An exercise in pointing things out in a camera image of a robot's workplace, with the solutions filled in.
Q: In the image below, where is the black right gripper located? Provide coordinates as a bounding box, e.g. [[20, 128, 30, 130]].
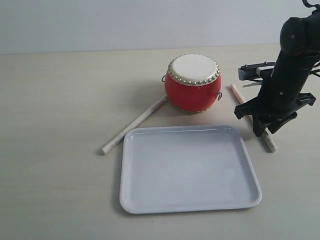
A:
[[234, 82, 316, 137]]

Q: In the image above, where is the white wooden drumstick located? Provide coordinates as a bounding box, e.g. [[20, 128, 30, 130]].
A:
[[229, 84, 278, 153], [101, 96, 168, 155]]

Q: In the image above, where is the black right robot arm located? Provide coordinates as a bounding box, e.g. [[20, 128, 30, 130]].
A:
[[234, 4, 320, 137]]

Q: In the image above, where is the small red drum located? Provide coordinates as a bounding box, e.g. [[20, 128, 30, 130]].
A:
[[162, 53, 223, 114]]

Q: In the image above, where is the white plastic tray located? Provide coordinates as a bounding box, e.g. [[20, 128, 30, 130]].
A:
[[119, 125, 262, 214]]

